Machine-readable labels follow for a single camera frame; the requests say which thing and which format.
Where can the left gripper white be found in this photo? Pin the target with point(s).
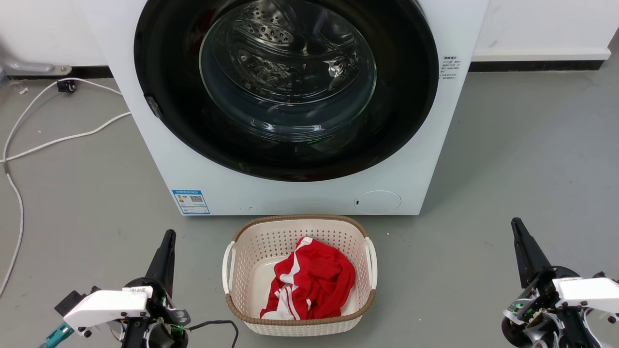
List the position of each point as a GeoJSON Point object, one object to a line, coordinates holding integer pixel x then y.
{"type": "Point", "coordinates": [106, 307]}

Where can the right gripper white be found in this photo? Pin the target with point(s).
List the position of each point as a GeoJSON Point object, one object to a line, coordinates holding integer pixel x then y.
{"type": "Point", "coordinates": [585, 292]}

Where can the black round glass washer door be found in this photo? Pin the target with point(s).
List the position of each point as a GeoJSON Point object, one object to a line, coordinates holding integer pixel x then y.
{"type": "Point", "coordinates": [411, 106]}

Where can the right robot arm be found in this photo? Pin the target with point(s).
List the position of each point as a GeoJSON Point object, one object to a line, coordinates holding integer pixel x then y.
{"type": "Point", "coordinates": [573, 331]}

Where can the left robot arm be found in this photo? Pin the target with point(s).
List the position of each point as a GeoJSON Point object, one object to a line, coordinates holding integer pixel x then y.
{"type": "Point", "coordinates": [134, 336]}

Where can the white front-load washing machine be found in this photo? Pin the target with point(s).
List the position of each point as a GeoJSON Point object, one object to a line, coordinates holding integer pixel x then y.
{"type": "Point", "coordinates": [290, 198]}

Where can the metal washer door hinge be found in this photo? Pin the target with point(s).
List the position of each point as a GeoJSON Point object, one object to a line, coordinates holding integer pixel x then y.
{"type": "Point", "coordinates": [154, 107]}

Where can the blue energy label sticker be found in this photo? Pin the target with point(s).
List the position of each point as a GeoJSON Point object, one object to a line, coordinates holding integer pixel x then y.
{"type": "Point", "coordinates": [191, 202]}

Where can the cream perforated laundry basket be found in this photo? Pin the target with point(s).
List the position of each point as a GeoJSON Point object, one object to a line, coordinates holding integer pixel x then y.
{"type": "Point", "coordinates": [251, 251]}

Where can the red and white garment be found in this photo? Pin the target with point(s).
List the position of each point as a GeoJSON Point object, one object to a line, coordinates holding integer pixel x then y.
{"type": "Point", "coordinates": [319, 280]}

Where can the round white filter cover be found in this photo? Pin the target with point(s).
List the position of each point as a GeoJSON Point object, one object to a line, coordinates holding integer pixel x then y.
{"type": "Point", "coordinates": [377, 202]}

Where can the printed text notice sticker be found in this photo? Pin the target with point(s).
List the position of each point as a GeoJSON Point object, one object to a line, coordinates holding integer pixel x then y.
{"type": "Point", "coordinates": [449, 66]}

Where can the stainless steel washer drum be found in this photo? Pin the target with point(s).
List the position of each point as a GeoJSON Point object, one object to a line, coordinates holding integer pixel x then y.
{"type": "Point", "coordinates": [271, 29]}

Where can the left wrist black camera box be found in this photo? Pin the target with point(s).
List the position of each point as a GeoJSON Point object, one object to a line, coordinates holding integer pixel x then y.
{"type": "Point", "coordinates": [72, 300]}

